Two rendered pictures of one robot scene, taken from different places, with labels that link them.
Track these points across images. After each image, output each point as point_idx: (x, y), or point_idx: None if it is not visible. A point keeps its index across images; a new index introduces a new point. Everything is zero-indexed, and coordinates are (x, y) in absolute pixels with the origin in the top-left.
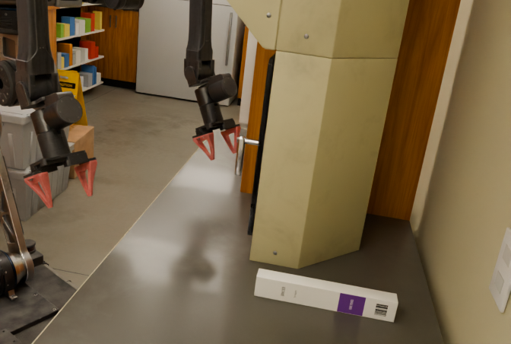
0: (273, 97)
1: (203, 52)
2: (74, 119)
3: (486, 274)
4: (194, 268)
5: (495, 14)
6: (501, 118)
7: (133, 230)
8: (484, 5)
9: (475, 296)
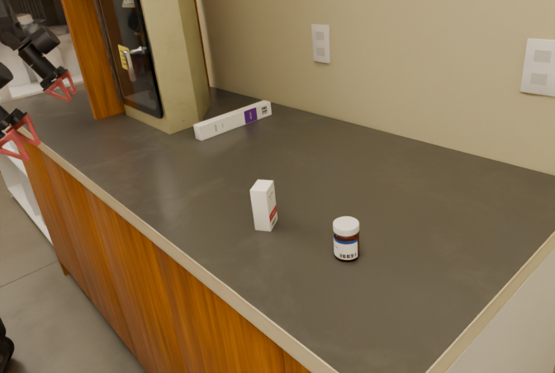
0: (145, 8)
1: (11, 15)
2: (11, 77)
3: (305, 59)
4: (149, 152)
5: None
6: None
7: (74, 162)
8: None
9: (302, 75)
